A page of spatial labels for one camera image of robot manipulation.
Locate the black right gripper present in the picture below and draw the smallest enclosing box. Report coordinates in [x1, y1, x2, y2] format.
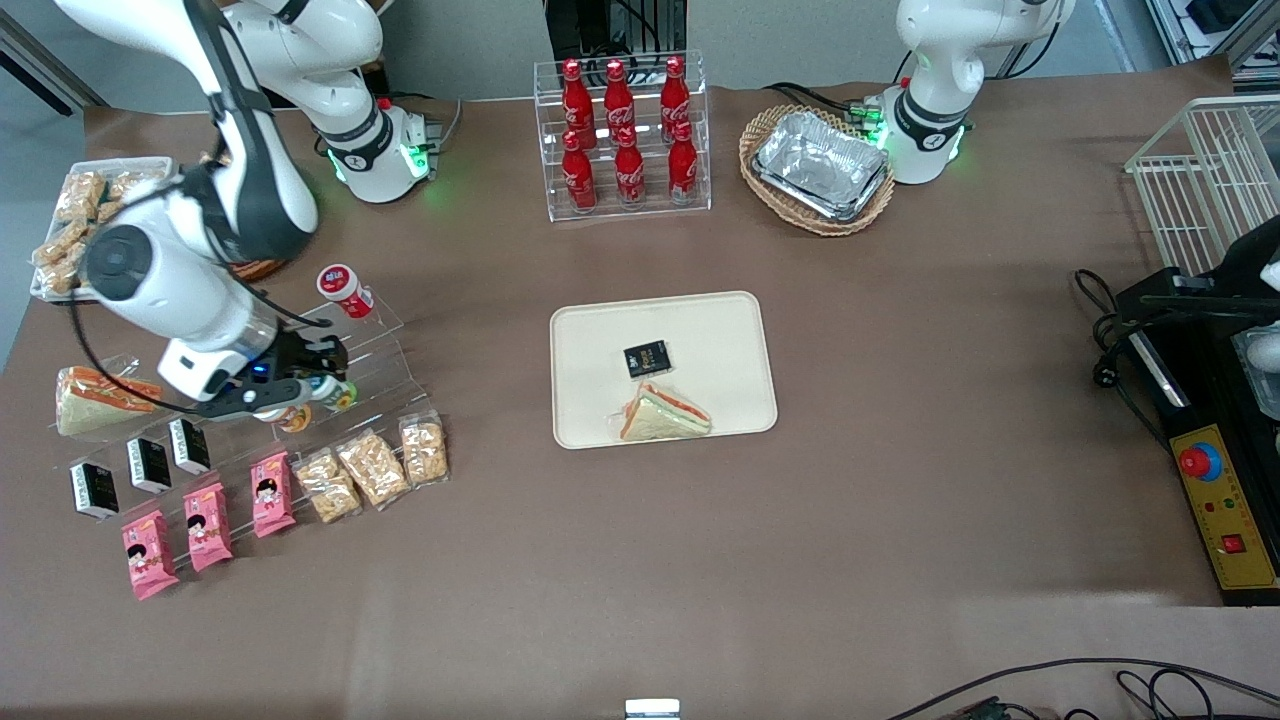
[240, 335, 349, 396]

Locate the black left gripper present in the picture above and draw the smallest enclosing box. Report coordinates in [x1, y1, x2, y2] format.
[1140, 215, 1280, 321]

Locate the red gum canister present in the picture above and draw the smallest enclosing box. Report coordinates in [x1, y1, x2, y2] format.
[317, 264, 376, 320]

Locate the white rectangular plastic tray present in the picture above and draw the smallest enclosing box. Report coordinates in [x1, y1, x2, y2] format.
[30, 157, 177, 303]

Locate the beige plastic serving tray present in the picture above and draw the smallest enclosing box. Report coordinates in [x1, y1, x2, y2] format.
[549, 290, 779, 451]

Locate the aluminium foil tray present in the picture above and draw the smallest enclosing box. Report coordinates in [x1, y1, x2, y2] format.
[752, 110, 891, 223]

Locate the clear acrylic stepped display stand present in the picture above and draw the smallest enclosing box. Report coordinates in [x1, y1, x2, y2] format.
[55, 294, 431, 549]

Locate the clear bag of crackers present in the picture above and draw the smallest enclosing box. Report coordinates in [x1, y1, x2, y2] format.
[335, 429, 411, 511]
[398, 409, 451, 489]
[292, 447, 363, 525]

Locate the pink snack packet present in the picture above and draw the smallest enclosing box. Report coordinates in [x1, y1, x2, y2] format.
[121, 509, 181, 601]
[250, 451, 298, 539]
[182, 481, 234, 573]

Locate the black and white snack box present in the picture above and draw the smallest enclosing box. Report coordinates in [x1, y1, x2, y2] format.
[167, 416, 213, 476]
[125, 437, 173, 495]
[68, 460, 121, 522]

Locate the black control box yellow panel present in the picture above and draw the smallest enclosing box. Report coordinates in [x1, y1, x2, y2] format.
[1115, 265, 1280, 608]

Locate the wrapped triangle sandwich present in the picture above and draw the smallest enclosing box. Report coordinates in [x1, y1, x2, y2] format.
[55, 365, 166, 438]
[610, 381, 713, 443]

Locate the red cola bottle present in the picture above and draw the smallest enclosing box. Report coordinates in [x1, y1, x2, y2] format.
[613, 125, 646, 208]
[561, 58, 598, 151]
[561, 130, 598, 213]
[603, 58, 637, 146]
[667, 120, 699, 206]
[660, 55, 691, 141]

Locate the small black gold-print box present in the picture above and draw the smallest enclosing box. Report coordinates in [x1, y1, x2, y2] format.
[623, 340, 673, 381]

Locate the clear acrylic bottle rack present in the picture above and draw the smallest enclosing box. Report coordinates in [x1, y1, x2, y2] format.
[533, 50, 713, 223]

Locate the light wicker basket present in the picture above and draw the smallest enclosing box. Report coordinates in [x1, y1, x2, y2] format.
[738, 104, 897, 238]

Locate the dark equipment rack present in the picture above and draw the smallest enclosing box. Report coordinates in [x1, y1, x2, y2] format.
[545, 0, 689, 59]

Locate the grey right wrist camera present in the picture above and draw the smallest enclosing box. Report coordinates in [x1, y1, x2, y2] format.
[198, 378, 309, 421]

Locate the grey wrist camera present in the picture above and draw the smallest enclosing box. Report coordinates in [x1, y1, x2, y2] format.
[1232, 328, 1280, 421]
[198, 378, 309, 421]

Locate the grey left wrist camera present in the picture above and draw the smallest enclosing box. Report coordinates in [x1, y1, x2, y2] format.
[1232, 328, 1280, 421]

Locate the white wire basket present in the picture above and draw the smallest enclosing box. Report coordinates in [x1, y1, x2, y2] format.
[1125, 95, 1280, 276]

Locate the black power cable with plug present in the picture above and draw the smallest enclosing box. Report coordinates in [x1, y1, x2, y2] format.
[1073, 268, 1171, 451]

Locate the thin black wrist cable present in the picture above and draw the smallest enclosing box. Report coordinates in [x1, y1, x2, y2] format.
[68, 165, 333, 416]

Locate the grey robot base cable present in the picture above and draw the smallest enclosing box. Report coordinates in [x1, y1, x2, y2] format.
[380, 92, 466, 166]

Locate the metal frame shelf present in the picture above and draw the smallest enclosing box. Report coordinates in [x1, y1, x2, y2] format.
[1145, 0, 1280, 73]

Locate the long black cable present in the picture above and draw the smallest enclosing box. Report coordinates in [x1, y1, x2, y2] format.
[885, 657, 1280, 720]

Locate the coiled black cable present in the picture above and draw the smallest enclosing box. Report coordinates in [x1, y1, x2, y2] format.
[1115, 668, 1216, 720]

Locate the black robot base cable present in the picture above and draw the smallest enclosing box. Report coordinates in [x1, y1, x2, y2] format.
[765, 82, 886, 129]

